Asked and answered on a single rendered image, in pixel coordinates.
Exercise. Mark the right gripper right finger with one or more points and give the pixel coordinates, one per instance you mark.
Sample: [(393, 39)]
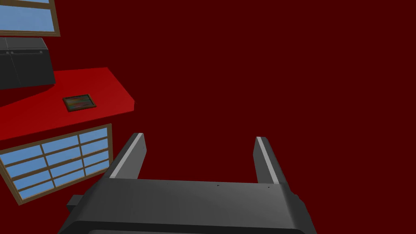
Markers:
[(269, 162)]

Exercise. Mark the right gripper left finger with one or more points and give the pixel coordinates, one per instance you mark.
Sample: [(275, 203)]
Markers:
[(130, 160)]

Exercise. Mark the brown framed window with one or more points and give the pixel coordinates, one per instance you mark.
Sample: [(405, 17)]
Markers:
[(56, 162), (27, 16)]

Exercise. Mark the brown framed picture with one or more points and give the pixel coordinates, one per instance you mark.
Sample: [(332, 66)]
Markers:
[(79, 102)]

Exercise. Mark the dark grey cabinet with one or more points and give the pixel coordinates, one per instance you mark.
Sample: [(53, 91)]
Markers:
[(24, 63)]

